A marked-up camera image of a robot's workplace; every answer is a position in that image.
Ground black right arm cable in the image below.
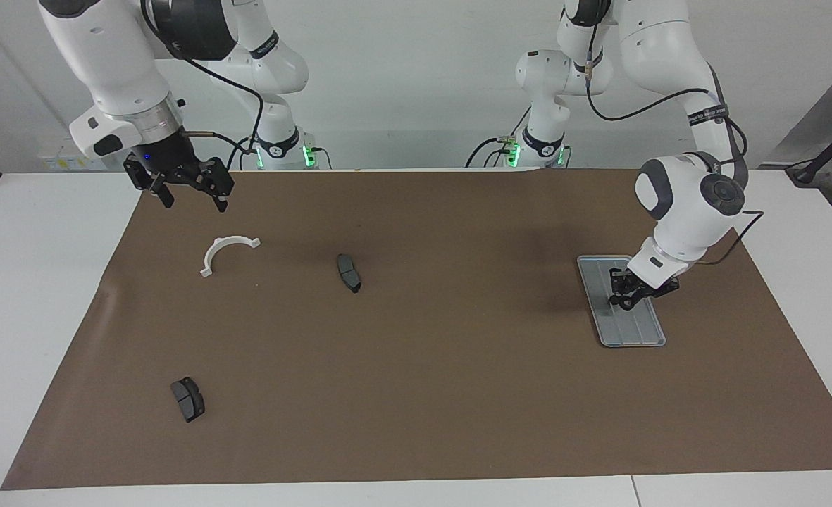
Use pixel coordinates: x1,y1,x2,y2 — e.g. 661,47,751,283
141,0,265,173

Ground brown table mat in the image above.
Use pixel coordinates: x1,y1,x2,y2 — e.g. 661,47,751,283
1,168,832,491

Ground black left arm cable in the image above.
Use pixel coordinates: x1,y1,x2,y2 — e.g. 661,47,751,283
585,28,765,267

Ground white curved plastic bracket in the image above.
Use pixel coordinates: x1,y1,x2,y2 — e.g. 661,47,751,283
199,236,261,278

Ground silver metal compartment tray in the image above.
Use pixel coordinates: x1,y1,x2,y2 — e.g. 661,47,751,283
576,255,667,349

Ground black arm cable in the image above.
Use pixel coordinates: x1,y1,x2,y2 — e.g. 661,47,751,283
141,0,265,173
585,28,765,267

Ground dark grey brake pad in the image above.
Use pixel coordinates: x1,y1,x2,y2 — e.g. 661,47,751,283
336,253,363,294
170,377,206,423

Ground black stand pole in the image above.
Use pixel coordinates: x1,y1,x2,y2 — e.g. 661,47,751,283
786,113,832,187

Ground black base cable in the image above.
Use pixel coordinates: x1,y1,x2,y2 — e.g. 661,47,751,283
465,137,522,168
227,137,258,172

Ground white wall socket box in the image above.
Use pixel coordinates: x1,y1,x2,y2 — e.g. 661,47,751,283
37,136,106,172

